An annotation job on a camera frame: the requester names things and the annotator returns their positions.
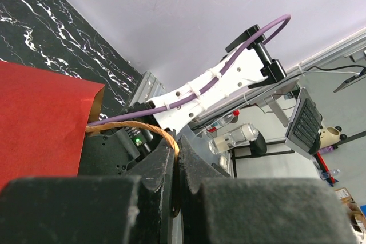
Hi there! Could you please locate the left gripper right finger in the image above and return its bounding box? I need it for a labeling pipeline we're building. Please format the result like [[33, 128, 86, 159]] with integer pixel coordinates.
[[178, 137, 357, 243]]

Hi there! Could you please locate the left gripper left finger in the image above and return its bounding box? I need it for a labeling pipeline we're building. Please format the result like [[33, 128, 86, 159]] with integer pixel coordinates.
[[1, 134, 174, 243]]

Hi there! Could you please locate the red paper bag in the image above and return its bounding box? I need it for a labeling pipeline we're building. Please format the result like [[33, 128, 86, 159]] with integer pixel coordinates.
[[0, 61, 180, 219]]

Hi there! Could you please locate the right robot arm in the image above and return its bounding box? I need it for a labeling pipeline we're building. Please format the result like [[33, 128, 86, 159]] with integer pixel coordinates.
[[78, 23, 286, 175]]

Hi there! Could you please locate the clear plastic bottle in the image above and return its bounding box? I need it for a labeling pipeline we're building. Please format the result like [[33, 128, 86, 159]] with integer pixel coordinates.
[[208, 123, 259, 154]]

